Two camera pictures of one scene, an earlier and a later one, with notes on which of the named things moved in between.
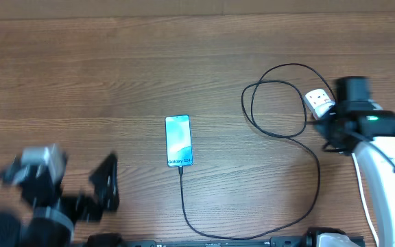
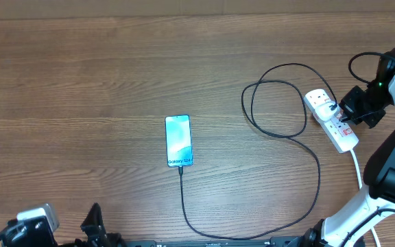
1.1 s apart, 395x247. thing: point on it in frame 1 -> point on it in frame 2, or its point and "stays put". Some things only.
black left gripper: [109, 189] -> [94, 226]
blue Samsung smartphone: [178, 140] stays put
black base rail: [116, 240] stays put
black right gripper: [324, 123] -> [352, 114]
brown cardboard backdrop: [3, 9] stays put
